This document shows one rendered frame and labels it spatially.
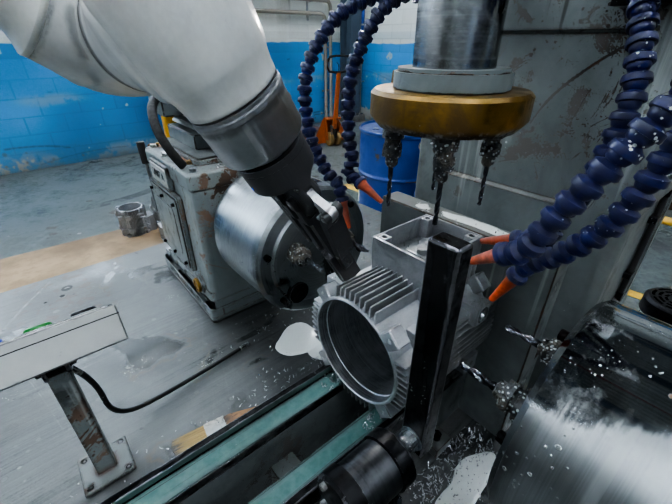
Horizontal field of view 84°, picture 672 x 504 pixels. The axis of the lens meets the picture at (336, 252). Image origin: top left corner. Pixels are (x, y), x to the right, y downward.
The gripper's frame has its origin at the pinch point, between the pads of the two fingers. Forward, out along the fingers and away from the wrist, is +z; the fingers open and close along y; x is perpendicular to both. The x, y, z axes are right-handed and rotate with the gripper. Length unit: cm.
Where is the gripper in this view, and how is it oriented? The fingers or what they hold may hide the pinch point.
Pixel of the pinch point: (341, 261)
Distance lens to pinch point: 51.4
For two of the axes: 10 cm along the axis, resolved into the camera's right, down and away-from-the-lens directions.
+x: -6.6, 7.1, -2.3
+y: -6.4, -3.8, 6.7
